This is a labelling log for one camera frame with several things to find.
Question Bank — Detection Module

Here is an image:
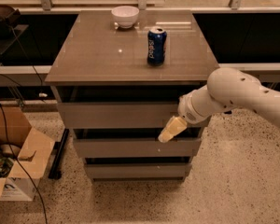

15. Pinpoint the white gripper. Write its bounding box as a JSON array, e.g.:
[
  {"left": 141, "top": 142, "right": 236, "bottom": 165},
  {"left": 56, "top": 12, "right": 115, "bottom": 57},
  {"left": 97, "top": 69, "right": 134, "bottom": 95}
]
[{"left": 158, "top": 94, "right": 209, "bottom": 143}]

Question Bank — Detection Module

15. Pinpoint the grey top drawer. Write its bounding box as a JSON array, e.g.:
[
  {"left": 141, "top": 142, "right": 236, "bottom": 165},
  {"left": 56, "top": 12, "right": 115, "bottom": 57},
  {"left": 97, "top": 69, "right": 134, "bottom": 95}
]
[{"left": 51, "top": 85, "right": 213, "bottom": 130}]

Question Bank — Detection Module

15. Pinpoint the grey drawer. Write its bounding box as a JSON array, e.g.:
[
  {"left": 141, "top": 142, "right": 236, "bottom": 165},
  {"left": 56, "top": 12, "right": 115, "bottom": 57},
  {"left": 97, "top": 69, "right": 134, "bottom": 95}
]
[
  {"left": 74, "top": 127, "right": 203, "bottom": 158},
  {"left": 51, "top": 85, "right": 213, "bottom": 130},
  {"left": 84, "top": 157, "right": 191, "bottom": 181}
]

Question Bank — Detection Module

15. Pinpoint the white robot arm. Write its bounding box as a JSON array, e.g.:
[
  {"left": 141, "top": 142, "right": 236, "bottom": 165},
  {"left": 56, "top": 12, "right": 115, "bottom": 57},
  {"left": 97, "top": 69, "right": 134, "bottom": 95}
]
[{"left": 158, "top": 68, "right": 280, "bottom": 143}]

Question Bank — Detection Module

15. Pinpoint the grey drawer cabinet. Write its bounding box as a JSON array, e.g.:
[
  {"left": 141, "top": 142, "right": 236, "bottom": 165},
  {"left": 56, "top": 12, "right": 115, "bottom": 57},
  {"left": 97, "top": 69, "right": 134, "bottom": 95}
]
[{"left": 44, "top": 9, "right": 220, "bottom": 184}]

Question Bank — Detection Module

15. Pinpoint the grey bottom drawer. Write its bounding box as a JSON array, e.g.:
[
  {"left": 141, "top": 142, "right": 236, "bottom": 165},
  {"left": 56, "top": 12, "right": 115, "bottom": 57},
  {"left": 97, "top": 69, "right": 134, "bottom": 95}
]
[{"left": 84, "top": 157, "right": 191, "bottom": 181}]

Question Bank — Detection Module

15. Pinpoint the grey middle drawer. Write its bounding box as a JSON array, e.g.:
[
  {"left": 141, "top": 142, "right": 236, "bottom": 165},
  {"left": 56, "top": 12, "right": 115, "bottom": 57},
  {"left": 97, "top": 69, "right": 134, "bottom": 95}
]
[{"left": 74, "top": 127, "right": 203, "bottom": 158}]

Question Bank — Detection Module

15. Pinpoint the open cardboard box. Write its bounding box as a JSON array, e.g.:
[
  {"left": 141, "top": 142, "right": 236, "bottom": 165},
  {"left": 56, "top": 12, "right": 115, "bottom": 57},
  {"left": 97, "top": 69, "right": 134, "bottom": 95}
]
[{"left": 0, "top": 107, "right": 55, "bottom": 202}]

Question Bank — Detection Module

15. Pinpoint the blue pepsi can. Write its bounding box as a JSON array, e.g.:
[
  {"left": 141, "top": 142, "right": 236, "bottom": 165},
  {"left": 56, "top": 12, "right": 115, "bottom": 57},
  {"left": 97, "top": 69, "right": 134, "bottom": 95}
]
[{"left": 147, "top": 26, "right": 167, "bottom": 66}]

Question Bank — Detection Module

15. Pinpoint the white ceramic bowl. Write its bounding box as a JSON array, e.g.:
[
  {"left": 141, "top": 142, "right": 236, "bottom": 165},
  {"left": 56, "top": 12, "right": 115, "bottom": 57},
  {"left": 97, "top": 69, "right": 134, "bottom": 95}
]
[{"left": 111, "top": 6, "right": 140, "bottom": 28}]

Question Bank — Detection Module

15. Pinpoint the black metal table leg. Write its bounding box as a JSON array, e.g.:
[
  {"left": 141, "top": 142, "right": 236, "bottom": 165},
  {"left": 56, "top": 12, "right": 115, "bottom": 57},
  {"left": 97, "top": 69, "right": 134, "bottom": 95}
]
[{"left": 49, "top": 129, "right": 69, "bottom": 180}]

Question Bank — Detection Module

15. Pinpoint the dark device on shelf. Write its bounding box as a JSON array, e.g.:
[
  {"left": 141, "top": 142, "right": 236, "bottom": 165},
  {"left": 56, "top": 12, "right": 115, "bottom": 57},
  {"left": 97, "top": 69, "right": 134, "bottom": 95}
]
[{"left": 0, "top": 5, "right": 21, "bottom": 33}]

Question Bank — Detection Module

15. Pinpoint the black cable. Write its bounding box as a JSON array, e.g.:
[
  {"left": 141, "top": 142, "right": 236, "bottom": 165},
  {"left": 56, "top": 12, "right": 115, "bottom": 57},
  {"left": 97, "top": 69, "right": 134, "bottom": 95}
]
[{"left": 0, "top": 25, "right": 49, "bottom": 224}]

